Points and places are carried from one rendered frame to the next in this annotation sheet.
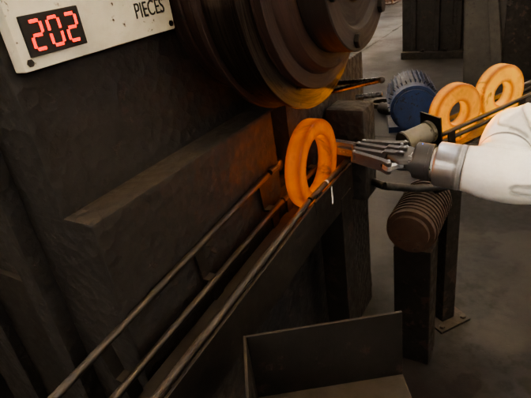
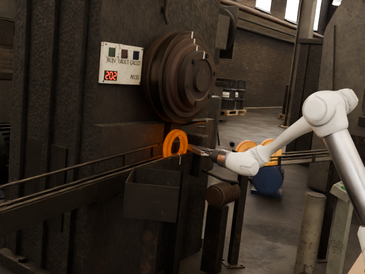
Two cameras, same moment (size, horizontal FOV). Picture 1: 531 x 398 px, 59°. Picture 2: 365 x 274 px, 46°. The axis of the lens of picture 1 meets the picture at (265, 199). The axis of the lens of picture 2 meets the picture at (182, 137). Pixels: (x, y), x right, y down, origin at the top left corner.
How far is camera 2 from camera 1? 139 cm
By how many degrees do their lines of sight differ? 19
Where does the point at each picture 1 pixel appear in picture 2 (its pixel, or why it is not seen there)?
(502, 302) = (265, 266)
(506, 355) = not seen: outside the picture
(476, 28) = (318, 145)
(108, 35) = (121, 80)
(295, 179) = (166, 147)
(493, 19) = not seen: hidden behind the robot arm
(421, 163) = (214, 155)
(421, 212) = (220, 187)
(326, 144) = (183, 142)
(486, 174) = (233, 160)
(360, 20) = (200, 98)
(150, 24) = (133, 81)
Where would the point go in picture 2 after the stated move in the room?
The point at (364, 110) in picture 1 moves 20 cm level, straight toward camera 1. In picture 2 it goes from (203, 137) to (195, 141)
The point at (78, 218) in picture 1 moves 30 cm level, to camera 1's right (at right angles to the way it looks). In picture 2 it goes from (98, 124) to (164, 131)
